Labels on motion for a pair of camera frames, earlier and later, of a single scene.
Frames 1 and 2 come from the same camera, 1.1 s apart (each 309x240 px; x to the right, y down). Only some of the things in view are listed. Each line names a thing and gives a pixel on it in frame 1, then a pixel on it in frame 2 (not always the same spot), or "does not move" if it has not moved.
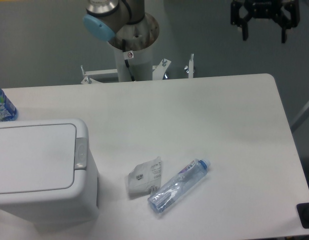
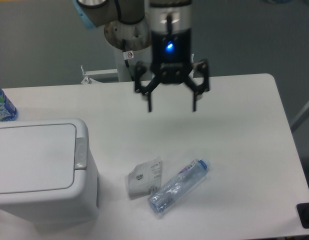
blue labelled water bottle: [4, 110] does not move
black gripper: [266, 9] -> [171, 63]
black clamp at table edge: [306, 211] does not move
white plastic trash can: [44, 173] does not move
